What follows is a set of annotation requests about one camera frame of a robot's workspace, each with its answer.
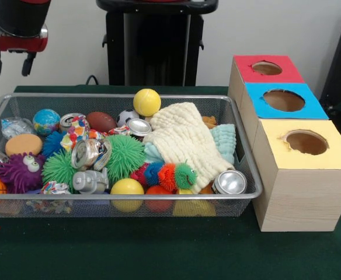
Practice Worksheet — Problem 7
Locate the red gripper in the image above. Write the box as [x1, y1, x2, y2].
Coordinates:
[0, 19, 49, 77]

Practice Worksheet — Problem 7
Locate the brown toy football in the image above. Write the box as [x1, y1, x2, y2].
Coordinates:
[86, 111, 118, 133]

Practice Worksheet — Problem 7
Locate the purple spiky ball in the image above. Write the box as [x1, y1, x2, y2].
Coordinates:
[0, 153, 46, 194]

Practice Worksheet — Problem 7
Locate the green spiky ball with eyes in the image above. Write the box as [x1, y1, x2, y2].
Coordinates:
[105, 135, 147, 182]

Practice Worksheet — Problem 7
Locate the cream knitted cloth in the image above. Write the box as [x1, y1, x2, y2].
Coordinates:
[143, 102, 236, 194]

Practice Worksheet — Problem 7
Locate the bag of coloured spiky balls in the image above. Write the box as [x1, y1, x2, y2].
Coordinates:
[130, 162, 198, 194]

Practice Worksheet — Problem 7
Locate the mint green cloth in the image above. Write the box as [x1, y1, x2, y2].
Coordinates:
[141, 124, 238, 167]

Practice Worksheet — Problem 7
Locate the clear mesh bin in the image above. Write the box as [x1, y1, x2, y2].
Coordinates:
[0, 92, 264, 218]

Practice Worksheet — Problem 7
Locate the wooden box with three holes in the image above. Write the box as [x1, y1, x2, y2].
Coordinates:
[228, 55, 341, 233]

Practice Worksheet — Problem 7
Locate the small globe ball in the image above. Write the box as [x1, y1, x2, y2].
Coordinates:
[32, 108, 61, 137]

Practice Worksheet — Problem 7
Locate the wooden toy burger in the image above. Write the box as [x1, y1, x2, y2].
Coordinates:
[5, 134, 43, 157]

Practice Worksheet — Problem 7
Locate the plain green spiky ball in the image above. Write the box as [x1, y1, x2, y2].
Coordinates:
[41, 150, 81, 191]

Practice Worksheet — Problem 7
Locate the crushed printed can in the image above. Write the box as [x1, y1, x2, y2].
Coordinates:
[71, 138, 112, 172]

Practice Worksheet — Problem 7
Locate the yellow ball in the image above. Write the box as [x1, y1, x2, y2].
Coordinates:
[133, 89, 162, 117]
[110, 178, 145, 212]

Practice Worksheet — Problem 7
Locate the red silver soda can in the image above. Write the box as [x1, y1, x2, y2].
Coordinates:
[213, 170, 248, 196]

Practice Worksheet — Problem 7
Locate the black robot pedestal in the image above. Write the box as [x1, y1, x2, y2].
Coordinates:
[96, 0, 219, 87]

